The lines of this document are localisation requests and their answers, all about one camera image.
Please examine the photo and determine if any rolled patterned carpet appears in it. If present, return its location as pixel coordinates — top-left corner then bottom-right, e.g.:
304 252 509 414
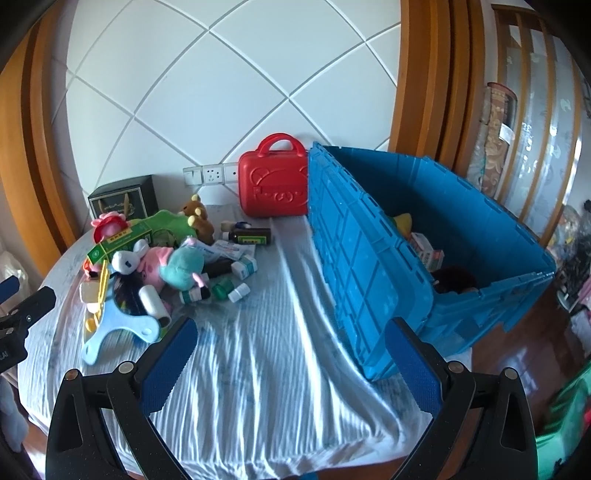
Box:
466 82 519 195

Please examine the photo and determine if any small black box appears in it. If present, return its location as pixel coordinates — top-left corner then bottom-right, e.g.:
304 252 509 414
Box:
203 258 236 278

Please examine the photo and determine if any pink and red flower toy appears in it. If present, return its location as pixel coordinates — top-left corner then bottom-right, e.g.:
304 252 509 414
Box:
91 211 132 243

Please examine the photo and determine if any wooden frame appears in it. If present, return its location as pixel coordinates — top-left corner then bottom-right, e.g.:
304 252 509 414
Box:
390 0 499 185
0 14 88 278

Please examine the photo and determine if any blue plastic storage crate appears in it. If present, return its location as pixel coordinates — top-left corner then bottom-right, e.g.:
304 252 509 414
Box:
307 141 557 381

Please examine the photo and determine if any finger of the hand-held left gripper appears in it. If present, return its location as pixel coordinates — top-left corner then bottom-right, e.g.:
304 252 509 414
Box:
0 276 20 305
0 286 57 331

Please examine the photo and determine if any yellow plush toy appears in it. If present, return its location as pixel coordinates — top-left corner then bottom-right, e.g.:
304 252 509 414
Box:
392 212 414 239

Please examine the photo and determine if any grey cloth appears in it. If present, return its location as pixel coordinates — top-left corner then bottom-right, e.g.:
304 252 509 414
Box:
0 376 28 453

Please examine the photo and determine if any glass door with wooden bars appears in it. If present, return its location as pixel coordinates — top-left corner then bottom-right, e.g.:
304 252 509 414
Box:
492 4 591 250

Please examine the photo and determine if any brown medicine bottle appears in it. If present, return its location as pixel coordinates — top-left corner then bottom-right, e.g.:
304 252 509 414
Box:
229 227 273 247

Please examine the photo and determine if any brown teddy bear plush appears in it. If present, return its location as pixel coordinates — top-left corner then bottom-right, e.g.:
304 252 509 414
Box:
179 195 215 244

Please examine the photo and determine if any dark furry plush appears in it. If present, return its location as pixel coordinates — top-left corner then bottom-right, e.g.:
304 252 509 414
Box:
431 267 478 294

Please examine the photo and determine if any yellow plastic toy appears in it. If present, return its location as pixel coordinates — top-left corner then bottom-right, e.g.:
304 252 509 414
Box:
83 261 112 334

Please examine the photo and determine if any black round object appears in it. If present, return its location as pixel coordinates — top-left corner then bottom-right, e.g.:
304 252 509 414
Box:
111 274 148 317

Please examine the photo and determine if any white ointment box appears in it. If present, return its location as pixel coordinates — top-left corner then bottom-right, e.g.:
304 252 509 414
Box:
210 239 256 259

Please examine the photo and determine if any white plush toy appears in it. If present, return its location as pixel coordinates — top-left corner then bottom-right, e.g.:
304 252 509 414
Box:
112 239 149 276

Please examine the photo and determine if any white teal medicine box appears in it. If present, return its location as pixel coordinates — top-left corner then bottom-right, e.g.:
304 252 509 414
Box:
231 256 258 280

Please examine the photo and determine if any white cylindrical roll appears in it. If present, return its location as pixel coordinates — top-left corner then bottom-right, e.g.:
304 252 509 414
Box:
139 284 172 324

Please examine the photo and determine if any red toy suitcase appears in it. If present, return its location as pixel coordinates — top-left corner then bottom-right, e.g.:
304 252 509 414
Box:
238 133 309 219

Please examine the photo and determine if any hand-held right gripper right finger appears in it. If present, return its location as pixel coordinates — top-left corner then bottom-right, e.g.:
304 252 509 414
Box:
385 317 539 480

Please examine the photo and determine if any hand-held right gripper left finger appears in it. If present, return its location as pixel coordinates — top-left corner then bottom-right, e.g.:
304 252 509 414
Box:
45 316 199 480

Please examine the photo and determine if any pink pig plush teal dress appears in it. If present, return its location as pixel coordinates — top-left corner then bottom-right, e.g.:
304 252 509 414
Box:
142 246 211 292

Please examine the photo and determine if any light blue plastic toy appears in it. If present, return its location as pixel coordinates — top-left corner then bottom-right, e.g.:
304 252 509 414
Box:
83 302 160 365

